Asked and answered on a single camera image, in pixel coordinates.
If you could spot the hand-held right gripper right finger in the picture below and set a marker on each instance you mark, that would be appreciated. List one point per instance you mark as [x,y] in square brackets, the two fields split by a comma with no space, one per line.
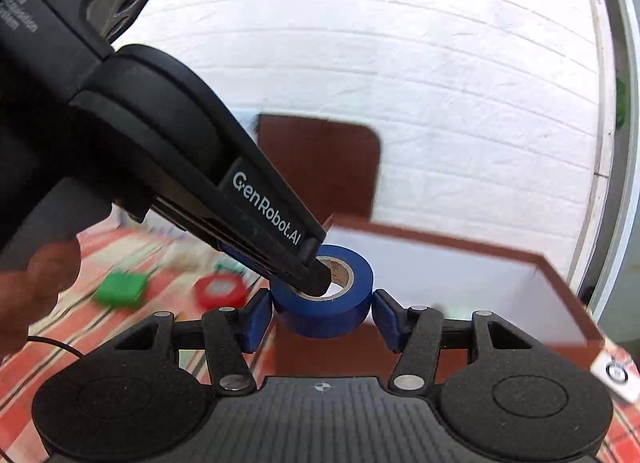
[385,318]

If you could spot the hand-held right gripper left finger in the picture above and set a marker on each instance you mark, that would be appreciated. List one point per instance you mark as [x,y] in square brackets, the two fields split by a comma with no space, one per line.
[260,318]

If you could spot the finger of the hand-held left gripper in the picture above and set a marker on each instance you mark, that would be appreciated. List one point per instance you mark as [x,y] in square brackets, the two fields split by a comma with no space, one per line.
[312,280]

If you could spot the blue tape roll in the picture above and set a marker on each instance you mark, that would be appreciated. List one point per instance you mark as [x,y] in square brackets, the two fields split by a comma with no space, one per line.
[325,318]

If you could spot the brown box with white inside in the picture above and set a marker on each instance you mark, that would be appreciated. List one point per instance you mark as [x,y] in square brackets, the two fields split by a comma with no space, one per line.
[475,283]

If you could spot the person's left hand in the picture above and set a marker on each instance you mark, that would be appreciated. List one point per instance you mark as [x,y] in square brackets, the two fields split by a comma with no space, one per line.
[35,288]

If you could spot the red tape roll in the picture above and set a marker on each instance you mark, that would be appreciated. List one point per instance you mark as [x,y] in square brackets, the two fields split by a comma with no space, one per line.
[220,290]

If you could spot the dark brown rounded panel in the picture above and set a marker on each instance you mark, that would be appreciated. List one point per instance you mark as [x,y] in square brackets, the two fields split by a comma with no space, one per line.
[320,168]

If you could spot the green square object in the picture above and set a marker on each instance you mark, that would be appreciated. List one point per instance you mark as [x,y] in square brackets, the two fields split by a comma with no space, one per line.
[120,290]

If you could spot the red checkered tablecloth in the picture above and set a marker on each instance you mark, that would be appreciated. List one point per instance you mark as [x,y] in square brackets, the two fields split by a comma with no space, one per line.
[75,313]

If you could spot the white small device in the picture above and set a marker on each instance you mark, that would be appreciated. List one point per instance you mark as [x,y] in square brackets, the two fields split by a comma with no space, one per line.
[617,373]

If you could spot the white refrigerator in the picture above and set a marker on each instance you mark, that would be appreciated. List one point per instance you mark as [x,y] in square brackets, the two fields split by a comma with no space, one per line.
[627,193]

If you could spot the green sticker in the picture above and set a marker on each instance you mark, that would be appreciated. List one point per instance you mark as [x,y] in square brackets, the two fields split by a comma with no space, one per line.
[621,103]

